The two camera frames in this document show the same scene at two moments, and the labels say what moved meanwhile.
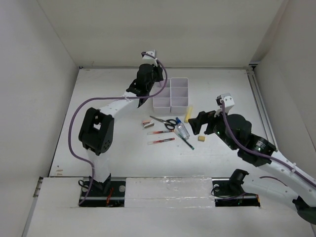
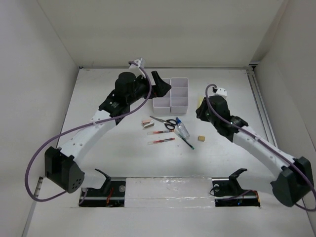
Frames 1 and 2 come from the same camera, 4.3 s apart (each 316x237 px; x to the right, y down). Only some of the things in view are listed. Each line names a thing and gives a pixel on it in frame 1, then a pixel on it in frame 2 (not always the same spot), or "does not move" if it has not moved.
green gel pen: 186,141 does not move
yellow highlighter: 188,114 → 201,98
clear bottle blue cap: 182,129 does not move
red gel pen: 160,140 does not move
